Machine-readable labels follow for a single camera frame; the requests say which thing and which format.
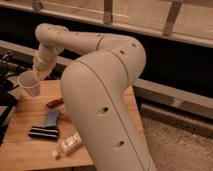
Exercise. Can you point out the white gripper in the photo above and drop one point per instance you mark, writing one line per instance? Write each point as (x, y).
(44, 60)

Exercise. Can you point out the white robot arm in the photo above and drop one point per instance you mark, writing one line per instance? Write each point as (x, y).
(92, 88)

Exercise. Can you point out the black equipment at left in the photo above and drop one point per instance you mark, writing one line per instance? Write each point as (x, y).
(7, 100)

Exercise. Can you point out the small brown bar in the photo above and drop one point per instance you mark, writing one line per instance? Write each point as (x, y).
(54, 103)

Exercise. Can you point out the blue cloth sponge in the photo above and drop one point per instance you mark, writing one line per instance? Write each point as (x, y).
(52, 118)

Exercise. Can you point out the wooden board table top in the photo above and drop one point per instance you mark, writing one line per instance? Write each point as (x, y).
(20, 153)

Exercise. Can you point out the metal railing frame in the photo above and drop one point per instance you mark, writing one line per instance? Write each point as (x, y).
(188, 21)

